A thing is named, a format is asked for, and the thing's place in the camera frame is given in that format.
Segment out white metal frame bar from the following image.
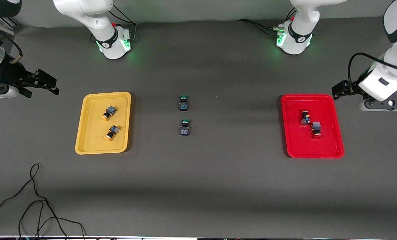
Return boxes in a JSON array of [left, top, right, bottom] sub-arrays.
[[0, 19, 15, 35]]

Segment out yellow push button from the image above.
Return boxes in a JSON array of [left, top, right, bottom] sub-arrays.
[[104, 125, 121, 141], [100, 105, 117, 120]]

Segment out black arm base cables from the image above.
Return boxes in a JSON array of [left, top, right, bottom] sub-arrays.
[[237, 7, 297, 38], [90, 4, 137, 43]]

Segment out yellow plastic tray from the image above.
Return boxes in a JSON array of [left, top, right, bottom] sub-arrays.
[[75, 92, 132, 155]]

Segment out black right arm base cables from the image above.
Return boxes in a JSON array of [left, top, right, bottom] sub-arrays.
[[90, 4, 137, 43]]

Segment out long loose black cable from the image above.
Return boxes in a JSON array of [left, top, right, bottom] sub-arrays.
[[0, 163, 86, 239]]

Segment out dark grey table cover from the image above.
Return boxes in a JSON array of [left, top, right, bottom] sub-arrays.
[[0, 12, 397, 239]]

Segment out red plastic tray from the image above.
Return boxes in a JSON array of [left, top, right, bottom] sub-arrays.
[[281, 94, 345, 159]]

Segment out black left arm base cables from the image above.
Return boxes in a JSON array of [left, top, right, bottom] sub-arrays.
[[237, 7, 297, 38]]

